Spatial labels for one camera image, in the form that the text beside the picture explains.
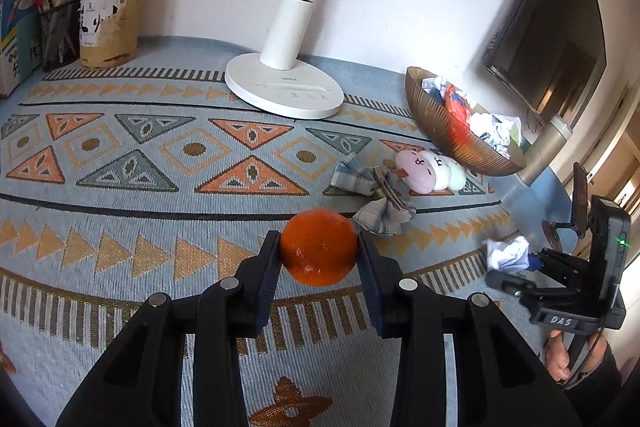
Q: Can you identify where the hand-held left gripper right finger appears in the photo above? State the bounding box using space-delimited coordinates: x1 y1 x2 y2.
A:
356 231 583 427

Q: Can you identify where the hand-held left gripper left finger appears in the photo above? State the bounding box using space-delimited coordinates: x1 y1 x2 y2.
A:
55 230 282 427

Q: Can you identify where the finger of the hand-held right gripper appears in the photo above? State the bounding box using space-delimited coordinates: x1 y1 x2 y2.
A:
486 269 551 308
530 248 593 280

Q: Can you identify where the white paper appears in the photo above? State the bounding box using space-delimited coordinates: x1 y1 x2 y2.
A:
421 76 452 96
482 235 532 276

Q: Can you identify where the mandarin orange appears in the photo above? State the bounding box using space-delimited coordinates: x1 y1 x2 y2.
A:
279 208 360 286

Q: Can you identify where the pink plush toy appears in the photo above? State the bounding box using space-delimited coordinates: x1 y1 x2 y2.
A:
395 150 437 194

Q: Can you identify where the white plush toy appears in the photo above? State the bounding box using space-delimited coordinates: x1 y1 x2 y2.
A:
425 149 453 192

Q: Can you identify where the brown ribbed bowl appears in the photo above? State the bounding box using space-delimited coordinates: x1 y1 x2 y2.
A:
404 66 528 176

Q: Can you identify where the person's right forearm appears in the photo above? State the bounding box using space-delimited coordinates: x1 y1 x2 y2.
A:
565 337 623 408

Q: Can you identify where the person's right hand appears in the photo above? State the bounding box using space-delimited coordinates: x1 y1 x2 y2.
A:
544 329 572 382

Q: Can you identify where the dark brown small stand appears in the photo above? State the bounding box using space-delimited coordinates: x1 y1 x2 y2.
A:
541 162 592 253

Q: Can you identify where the grey cylindrical stand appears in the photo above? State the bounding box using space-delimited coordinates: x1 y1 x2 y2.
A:
515 114 573 188

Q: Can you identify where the plaid bow hair clip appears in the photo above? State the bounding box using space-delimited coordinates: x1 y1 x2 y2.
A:
329 153 417 239

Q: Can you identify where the patterned woven table mat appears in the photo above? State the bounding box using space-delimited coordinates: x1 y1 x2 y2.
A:
0 52 551 427

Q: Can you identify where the white desk lamp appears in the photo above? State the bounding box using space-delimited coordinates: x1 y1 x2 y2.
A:
224 0 346 120

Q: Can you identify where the black monitor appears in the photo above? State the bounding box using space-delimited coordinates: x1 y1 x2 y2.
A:
482 0 608 132

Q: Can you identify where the bamboo pen holder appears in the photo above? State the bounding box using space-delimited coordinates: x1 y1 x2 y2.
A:
79 0 147 69

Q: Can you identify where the black mesh pen holder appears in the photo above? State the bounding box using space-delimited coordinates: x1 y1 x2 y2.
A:
39 0 83 72

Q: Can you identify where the blue workbook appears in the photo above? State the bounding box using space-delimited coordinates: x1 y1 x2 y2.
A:
0 0 70 98

